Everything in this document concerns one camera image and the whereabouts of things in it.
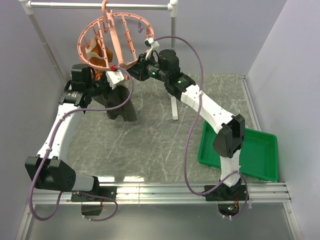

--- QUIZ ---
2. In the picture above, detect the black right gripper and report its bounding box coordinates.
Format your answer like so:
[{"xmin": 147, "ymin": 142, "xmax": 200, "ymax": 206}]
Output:
[{"xmin": 125, "ymin": 53, "xmax": 168, "ymax": 84}]

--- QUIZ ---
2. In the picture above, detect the dark brown boxer underwear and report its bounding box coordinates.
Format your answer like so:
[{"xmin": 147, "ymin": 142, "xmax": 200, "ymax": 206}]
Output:
[{"xmin": 92, "ymin": 80, "xmax": 137, "ymax": 122}]

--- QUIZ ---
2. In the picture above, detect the pink round clip hanger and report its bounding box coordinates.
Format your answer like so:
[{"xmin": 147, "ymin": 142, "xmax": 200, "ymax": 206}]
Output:
[{"xmin": 77, "ymin": 0, "xmax": 155, "ymax": 71}]

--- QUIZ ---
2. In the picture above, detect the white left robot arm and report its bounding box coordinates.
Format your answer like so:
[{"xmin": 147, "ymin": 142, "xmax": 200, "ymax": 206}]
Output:
[{"xmin": 25, "ymin": 63, "xmax": 116, "ymax": 202}]

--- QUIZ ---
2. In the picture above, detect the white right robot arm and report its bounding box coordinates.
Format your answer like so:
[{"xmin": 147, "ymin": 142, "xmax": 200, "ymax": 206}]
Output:
[{"xmin": 127, "ymin": 49, "xmax": 245, "ymax": 201}]

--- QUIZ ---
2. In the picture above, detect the orange brown hanging underwear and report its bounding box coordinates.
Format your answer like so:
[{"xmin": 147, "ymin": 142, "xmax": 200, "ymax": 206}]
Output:
[{"xmin": 85, "ymin": 36, "xmax": 113, "ymax": 80}]

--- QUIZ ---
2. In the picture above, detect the white metal clothes rack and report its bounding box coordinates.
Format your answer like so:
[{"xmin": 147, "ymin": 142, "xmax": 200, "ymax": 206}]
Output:
[{"xmin": 17, "ymin": 0, "xmax": 181, "ymax": 121}]

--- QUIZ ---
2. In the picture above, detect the green plastic tray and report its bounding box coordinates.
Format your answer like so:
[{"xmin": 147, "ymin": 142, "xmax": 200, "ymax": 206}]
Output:
[{"xmin": 198, "ymin": 122, "xmax": 279, "ymax": 182}]

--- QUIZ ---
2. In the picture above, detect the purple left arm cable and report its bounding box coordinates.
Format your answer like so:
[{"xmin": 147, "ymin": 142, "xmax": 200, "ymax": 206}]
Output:
[{"xmin": 28, "ymin": 66, "xmax": 135, "ymax": 222}]

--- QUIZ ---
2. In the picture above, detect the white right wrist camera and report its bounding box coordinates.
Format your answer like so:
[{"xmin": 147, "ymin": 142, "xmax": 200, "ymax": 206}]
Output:
[{"xmin": 144, "ymin": 37, "xmax": 160, "ymax": 60}]

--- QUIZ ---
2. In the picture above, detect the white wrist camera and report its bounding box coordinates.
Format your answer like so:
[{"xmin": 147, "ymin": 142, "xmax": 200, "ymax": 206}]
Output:
[
  {"xmin": 144, "ymin": 37, "xmax": 160, "ymax": 60},
  {"xmin": 105, "ymin": 64, "xmax": 130, "ymax": 90}
]

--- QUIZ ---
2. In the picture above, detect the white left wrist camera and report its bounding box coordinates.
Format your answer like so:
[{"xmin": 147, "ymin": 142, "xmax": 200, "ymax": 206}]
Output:
[{"xmin": 105, "ymin": 64, "xmax": 130, "ymax": 90}]

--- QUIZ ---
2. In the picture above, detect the aluminium mounting rail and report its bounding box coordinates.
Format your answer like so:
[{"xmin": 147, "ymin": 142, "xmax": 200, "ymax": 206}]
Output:
[{"xmin": 32, "ymin": 182, "xmax": 291, "ymax": 205}]

